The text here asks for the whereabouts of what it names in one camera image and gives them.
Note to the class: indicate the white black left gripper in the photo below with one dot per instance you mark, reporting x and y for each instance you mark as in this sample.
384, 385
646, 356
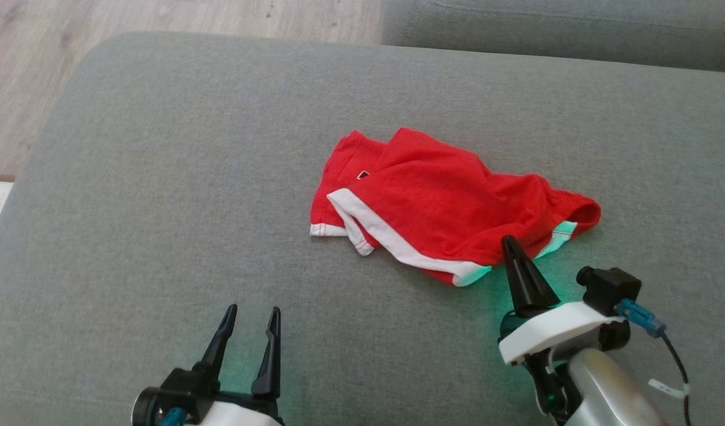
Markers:
238, 414

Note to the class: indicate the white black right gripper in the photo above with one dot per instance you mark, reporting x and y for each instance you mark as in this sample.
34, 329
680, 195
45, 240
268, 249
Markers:
552, 331

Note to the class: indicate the red shorts with white trim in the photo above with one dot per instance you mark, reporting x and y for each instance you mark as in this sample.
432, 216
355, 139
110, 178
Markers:
445, 201

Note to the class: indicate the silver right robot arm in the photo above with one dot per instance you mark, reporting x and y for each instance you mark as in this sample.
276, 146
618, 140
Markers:
611, 390

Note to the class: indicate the large grey sofa seat cushion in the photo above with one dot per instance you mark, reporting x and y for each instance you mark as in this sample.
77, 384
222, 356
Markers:
161, 177

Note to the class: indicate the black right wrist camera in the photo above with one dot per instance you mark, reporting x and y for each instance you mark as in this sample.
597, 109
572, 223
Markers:
611, 287

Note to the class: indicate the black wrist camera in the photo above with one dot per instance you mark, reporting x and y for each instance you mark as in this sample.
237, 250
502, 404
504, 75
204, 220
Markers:
149, 405
611, 287

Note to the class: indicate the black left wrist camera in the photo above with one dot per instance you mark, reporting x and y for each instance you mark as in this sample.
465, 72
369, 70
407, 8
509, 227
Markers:
149, 405

